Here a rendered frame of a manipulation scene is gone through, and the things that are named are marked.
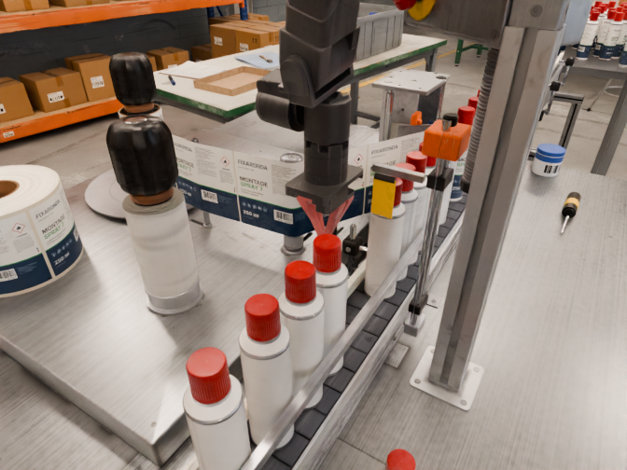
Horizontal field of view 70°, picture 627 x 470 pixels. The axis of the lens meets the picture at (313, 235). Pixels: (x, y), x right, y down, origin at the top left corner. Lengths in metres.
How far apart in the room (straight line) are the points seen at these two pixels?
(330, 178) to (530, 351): 0.43
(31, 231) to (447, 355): 0.66
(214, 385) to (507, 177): 0.34
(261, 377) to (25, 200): 0.52
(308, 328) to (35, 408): 0.43
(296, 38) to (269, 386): 0.35
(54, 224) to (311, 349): 0.51
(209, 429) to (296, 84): 0.35
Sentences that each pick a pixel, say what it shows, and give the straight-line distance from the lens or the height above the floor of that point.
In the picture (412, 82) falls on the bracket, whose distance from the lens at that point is 0.91.
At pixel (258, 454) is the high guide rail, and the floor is 0.96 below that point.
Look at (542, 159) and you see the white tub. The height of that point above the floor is 0.88.
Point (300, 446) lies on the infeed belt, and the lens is 0.58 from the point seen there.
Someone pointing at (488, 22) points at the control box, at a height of 1.31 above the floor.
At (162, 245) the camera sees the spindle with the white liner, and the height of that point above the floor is 1.01.
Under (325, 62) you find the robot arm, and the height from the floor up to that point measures 1.27.
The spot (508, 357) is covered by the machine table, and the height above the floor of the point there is 0.83.
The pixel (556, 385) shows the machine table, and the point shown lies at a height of 0.83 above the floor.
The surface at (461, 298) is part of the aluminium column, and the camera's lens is 0.60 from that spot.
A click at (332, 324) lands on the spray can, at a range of 0.56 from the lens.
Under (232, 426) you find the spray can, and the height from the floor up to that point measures 1.02.
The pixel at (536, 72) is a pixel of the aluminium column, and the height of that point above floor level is 1.27.
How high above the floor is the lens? 1.37
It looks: 34 degrees down
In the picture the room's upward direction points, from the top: straight up
